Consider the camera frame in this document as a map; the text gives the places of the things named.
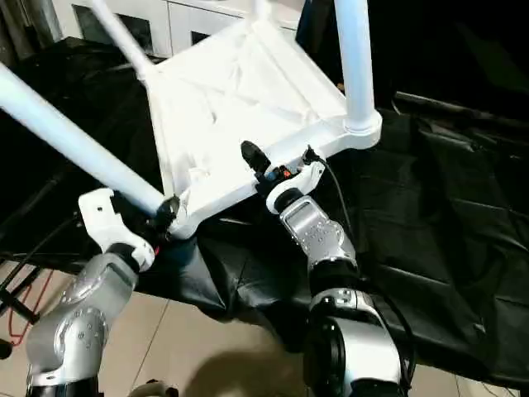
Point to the black glossy mat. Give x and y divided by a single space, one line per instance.
434 207

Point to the black metal folding frame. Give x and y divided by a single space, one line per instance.
16 306

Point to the grey tripod stand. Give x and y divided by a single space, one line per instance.
25 25

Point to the white plastic table top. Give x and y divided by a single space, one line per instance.
248 103

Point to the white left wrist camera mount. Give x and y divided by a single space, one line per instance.
103 215

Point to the white sideboard cabinet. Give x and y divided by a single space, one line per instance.
177 25

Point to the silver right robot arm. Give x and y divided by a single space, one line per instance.
322 235

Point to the long black bar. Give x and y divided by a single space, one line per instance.
454 105

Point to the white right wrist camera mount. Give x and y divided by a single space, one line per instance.
308 177

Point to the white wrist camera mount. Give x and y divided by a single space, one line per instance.
103 215
308 177

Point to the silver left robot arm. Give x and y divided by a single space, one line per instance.
82 314

